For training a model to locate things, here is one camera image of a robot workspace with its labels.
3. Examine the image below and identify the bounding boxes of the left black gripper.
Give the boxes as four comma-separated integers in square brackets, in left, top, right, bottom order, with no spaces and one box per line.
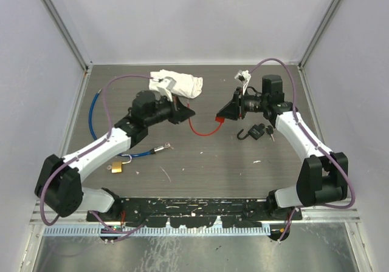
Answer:
[145,92,194,127]

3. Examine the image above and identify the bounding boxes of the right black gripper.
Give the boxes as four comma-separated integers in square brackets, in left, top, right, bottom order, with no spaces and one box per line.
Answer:
[216,87,267,121]

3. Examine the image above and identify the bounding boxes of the red cable padlock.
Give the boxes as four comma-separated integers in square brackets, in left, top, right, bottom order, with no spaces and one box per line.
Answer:
[188,112,225,137]

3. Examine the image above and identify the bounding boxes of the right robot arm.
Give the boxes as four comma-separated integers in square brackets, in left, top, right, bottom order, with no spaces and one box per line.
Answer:
[216,71,348,220]

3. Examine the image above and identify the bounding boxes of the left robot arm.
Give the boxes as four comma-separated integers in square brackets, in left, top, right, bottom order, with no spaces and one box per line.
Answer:
[34,90,195,221]

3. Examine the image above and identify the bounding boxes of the white crumpled cloth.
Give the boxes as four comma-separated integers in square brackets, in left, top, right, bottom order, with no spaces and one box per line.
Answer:
[149,69,204,99]

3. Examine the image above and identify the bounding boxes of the black padlock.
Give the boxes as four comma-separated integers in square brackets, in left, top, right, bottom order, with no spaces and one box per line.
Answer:
[236,123,265,140]

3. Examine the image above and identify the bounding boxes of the black-headed keys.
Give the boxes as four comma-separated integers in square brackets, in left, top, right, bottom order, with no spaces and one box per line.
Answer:
[266,125,275,141]

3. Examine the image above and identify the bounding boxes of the brass padlock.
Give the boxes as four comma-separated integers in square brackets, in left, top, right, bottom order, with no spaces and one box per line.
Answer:
[106,154,133,174]

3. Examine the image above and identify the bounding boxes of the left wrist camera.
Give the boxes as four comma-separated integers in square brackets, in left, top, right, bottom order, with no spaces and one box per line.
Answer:
[149,76,176,102]

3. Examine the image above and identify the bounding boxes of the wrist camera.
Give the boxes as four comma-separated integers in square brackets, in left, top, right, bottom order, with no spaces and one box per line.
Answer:
[234,70,251,94]
[149,76,176,102]

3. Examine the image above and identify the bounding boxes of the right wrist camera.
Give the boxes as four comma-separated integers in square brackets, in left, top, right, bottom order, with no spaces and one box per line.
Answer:
[234,70,251,94]

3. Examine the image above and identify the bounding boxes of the blue cable lock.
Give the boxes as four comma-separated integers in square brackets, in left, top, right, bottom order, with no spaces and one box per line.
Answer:
[88,89,173,158]

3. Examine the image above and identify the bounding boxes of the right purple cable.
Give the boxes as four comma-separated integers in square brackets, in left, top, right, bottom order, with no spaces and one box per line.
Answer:
[249,58,357,244]

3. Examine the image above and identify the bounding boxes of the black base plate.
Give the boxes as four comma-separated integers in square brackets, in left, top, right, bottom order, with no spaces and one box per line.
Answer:
[97,197,302,228]

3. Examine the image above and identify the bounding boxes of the aluminium frame rail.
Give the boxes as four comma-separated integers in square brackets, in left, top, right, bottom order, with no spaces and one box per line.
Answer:
[29,203,360,225]

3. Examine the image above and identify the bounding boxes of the slotted cable duct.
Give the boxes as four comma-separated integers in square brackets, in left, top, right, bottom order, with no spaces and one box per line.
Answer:
[43,224,270,237]

